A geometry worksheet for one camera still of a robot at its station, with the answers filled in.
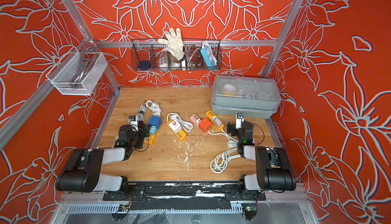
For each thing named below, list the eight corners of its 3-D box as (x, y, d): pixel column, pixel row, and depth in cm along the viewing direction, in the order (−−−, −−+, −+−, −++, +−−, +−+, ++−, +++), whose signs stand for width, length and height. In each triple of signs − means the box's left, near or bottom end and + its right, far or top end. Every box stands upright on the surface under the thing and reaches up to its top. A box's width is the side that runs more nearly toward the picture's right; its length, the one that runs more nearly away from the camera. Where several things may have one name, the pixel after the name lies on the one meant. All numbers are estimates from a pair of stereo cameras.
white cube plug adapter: (175, 136, 94) (174, 129, 88) (170, 129, 97) (168, 123, 90) (181, 131, 96) (180, 125, 89) (176, 125, 98) (175, 119, 92)
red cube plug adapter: (204, 134, 94) (204, 129, 89) (197, 127, 97) (197, 122, 92) (211, 129, 96) (212, 123, 91) (204, 122, 99) (205, 116, 94)
